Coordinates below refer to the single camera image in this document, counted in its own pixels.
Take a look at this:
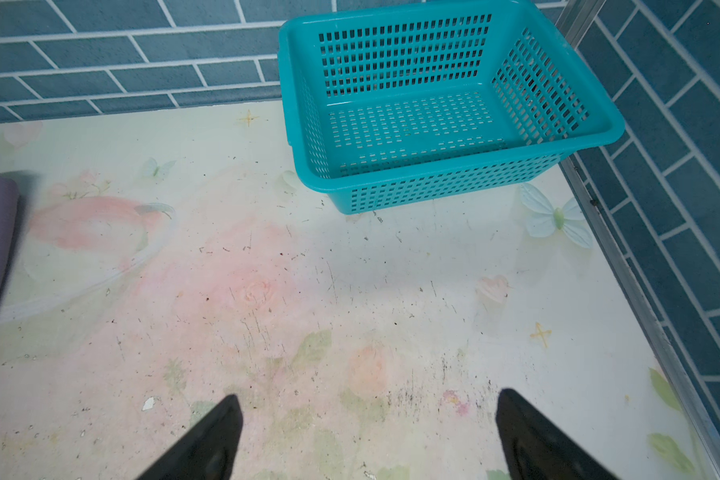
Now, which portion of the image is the aluminium right table edge rail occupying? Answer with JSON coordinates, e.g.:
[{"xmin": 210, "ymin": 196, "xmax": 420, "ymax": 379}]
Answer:
[{"xmin": 560, "ymin": 158, "xmax": 720, "ymax": 478}]

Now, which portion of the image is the aluminium right rear corner post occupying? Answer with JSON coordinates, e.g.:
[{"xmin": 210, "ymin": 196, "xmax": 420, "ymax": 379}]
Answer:
[{"xmin": 555, "ymin": 0, "xmax": 606, "ymax": 47}]

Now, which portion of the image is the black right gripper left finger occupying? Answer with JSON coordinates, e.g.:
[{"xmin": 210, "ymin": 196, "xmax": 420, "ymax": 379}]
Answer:
[{"xmin": 138, "ymin": 395, "xmax": 244, "ymax": 480}]

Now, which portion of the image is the teal plastic mesh basket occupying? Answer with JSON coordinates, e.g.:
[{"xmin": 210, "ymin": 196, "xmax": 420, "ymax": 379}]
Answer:
[{"xmin": 278, "ymin": 1, "xmax": 625, "ymax": 215}]

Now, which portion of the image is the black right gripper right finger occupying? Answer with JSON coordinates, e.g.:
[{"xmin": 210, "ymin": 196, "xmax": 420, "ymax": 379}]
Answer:
[{"xmin": 495, "ymin": 388, "xmax": 616, "ymax": 480}]

